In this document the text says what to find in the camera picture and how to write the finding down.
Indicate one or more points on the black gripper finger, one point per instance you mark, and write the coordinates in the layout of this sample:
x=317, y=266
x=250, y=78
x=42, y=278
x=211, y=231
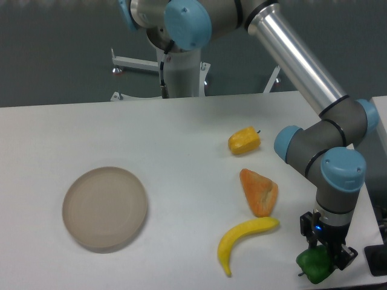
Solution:
x=341, y=256
x=310, y=228

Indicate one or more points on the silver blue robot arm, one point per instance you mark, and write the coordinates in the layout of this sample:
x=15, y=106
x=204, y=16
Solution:
x=320, y=153

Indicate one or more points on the yellow toy pepper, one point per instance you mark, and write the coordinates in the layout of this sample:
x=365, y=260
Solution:
x=244, y=140

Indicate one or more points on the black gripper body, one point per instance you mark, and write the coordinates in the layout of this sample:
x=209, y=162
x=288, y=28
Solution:
x=330, y=228

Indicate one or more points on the green toy pepper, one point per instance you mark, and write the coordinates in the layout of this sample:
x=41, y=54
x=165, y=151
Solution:
x=315, y=263

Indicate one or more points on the beige round plate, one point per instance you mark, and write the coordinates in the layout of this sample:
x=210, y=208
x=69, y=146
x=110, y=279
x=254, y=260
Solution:
x=104, y=209

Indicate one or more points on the black device at right edge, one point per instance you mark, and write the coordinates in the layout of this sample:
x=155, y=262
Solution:
x=376, y=254

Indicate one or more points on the orange toy pepper slice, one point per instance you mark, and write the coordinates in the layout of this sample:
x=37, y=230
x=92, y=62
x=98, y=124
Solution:
x=261, y=192

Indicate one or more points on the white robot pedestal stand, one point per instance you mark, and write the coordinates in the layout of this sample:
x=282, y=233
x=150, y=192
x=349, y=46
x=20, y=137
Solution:
x=180, y=74

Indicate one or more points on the yellow toy banana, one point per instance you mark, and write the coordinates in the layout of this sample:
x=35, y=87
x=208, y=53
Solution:
x=248, y=228

